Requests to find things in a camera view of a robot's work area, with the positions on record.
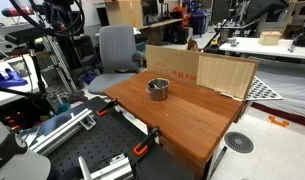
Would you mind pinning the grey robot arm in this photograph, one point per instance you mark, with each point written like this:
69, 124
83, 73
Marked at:
15, 163

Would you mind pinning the stainless steel pot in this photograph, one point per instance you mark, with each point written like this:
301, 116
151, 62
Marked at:
158, 93

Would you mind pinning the brown cardboard sheet red print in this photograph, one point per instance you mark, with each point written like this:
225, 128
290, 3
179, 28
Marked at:
172, 63

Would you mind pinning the black orange bar clamp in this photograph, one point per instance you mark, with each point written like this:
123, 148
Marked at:
107, 107
146, 141

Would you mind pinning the grey office chair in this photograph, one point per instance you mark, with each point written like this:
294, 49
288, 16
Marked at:
117, 46

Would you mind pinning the wooden desk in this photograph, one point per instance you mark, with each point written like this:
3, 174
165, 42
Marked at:
162, 28

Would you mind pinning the black perforated breadboard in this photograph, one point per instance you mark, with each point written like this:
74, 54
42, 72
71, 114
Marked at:
102, 140

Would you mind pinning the light plywood panel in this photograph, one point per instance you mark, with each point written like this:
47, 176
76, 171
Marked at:
225, 75

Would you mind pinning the large cardboard box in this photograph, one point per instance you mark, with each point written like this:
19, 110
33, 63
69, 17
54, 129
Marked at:
125, 13

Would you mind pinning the blue storage bins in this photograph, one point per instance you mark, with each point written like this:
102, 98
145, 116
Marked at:
199, 21

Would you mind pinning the teal cup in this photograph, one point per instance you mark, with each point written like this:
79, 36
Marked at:
63, 107

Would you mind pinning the small grey metal part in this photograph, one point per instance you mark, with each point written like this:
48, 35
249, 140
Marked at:
232, 41

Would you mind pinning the round metal floor drain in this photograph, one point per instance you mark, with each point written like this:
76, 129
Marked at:
239, 142

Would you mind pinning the dotted calibration board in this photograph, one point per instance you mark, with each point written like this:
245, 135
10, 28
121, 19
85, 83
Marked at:
262, 90

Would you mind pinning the white table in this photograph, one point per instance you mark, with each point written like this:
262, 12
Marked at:
268, 49

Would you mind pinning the small wooden box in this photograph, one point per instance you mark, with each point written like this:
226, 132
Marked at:
269, 38

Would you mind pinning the grey padded mat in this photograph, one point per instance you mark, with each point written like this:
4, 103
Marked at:
288, 86

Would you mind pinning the blue plastic object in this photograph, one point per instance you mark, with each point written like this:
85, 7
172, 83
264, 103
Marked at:
7, 79

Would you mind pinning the red cylinder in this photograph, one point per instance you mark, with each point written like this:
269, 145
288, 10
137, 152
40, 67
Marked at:
17, 11

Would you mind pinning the black bag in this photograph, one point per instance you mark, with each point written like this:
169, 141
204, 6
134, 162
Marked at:
303, 37

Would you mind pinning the short aluminium extrusion bracket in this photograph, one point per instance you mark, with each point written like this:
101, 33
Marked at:
112, 170

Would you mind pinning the long aluminium extrusion rail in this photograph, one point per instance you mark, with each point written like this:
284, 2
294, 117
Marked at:
58, 131

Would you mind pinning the orange floor bracket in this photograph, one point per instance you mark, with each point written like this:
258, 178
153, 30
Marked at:
278, 121

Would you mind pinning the black camera on tripod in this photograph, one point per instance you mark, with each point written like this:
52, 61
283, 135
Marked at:
25, 34

